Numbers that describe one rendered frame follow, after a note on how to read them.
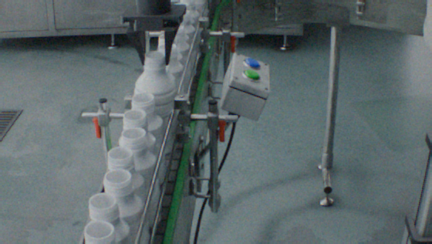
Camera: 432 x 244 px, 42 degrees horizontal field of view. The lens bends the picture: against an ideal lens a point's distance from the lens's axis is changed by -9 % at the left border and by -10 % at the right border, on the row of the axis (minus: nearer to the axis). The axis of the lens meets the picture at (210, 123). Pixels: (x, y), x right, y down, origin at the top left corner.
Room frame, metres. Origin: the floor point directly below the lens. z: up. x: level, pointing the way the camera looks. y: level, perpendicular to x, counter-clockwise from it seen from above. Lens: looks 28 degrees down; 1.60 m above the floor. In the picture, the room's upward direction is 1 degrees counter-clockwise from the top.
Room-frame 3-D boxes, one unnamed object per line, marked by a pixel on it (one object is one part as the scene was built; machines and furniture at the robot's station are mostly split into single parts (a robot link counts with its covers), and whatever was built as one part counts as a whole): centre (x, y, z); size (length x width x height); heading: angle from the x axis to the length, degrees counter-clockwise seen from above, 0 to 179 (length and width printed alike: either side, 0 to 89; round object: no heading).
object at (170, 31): (0.96, 0.08, 1.25); 0.07 x 0.07 x 0.09; 85
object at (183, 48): (1.25, 0.07, 1.08); 0.06 x 0.06 x 0.17
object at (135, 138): (0.78, 0.11, 1.08); 0.06 x 0.06 x 0.17
